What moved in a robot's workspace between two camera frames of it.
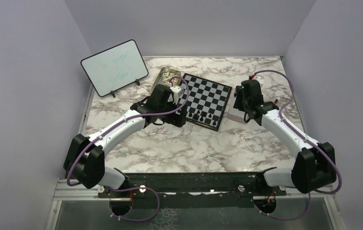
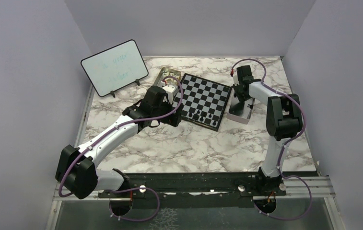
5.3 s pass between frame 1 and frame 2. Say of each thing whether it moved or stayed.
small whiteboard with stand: stayed
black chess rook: stayed
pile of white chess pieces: stayed
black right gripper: moved
